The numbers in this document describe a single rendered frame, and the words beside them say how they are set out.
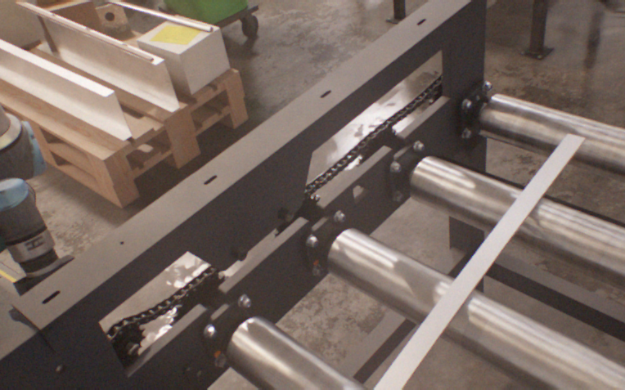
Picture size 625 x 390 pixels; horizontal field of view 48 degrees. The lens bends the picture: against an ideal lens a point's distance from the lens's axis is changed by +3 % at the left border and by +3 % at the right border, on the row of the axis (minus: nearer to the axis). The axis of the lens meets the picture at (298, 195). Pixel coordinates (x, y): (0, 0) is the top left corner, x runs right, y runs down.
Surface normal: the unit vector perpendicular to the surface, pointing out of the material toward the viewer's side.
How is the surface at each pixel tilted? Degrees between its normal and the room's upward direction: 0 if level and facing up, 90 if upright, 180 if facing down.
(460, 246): 90
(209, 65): 90
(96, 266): 0
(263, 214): 90
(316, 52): 0
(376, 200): 90
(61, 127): 0
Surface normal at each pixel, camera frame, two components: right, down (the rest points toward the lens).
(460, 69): 0.72, 0.36
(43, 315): -0.15, -0.75
